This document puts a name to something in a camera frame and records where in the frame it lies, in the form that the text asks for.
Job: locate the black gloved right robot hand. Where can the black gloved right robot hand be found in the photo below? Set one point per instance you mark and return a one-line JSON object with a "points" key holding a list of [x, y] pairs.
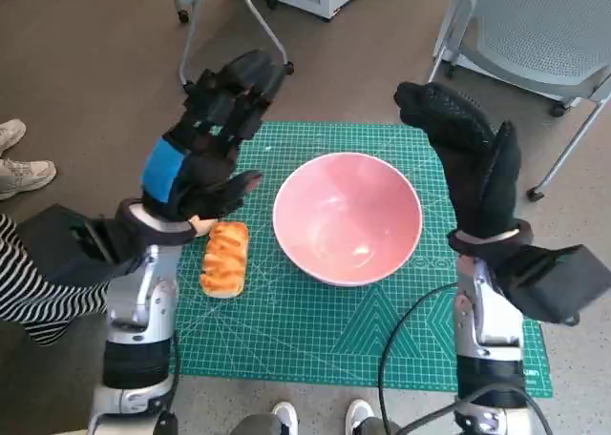
{"points": [[482, 182]]}

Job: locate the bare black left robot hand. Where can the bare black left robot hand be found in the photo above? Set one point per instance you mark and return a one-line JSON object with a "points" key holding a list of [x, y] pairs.
{"points": [[205, 177]]}

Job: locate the long toy bread loaf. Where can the long toy bread loaf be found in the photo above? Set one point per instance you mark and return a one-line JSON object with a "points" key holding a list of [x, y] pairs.
{"points": [[224, 263]]}

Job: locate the pink bowl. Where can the pink bowl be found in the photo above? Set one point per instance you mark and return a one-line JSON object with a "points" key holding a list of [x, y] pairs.
{"points": [[343, 215]]}

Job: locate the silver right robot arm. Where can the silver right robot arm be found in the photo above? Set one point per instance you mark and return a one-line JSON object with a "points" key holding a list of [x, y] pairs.
{"points": [[487, 320]]}

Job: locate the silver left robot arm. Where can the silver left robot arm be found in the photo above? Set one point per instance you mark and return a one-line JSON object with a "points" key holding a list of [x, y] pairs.
{"points": [[138, 301]]}

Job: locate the grey mesh chair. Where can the grey mesh chair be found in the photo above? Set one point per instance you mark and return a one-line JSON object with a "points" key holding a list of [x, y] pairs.
{"points": [[534, 25]]}

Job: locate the green cutting mat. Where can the green cutting mat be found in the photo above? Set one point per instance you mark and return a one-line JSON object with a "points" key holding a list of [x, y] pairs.
{"points": [[286, 330]]}

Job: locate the person's beige shoe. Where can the person's beige shoe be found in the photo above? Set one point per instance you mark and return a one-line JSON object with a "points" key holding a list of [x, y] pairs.
{"points": [[24, 177], [9, 134]]}

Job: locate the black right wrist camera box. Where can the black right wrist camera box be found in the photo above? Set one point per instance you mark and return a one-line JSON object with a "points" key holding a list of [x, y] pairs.
{"points": [[558, 282]]}

